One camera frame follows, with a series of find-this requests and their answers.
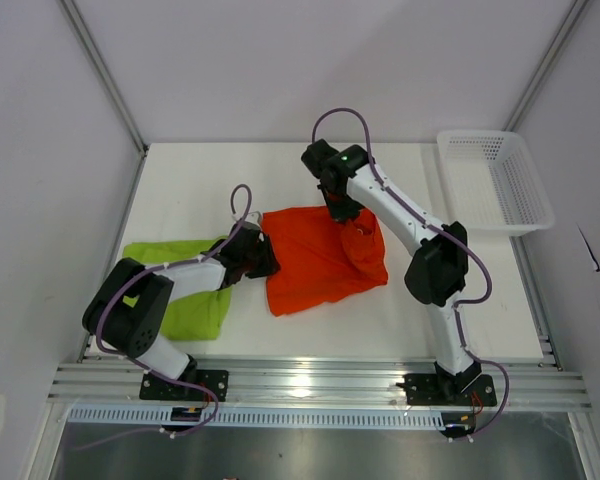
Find orange shorts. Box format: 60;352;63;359
262;206;389;317

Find lime green shorts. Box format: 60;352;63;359
122;237;231;341

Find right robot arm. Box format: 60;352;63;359
301;140;481;404

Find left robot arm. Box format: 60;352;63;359
82;221;280;400

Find white plastic basket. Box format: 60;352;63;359
436;130;555;237

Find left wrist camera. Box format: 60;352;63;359
244;211;263;228

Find aluminium mounting rail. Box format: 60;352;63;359
47;355;592;412

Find slotted cable duct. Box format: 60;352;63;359
68;404;445;431

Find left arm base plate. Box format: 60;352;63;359
139;368;230;402

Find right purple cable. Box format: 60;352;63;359
311;107;511;444

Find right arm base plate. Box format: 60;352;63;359
395;373;498;407

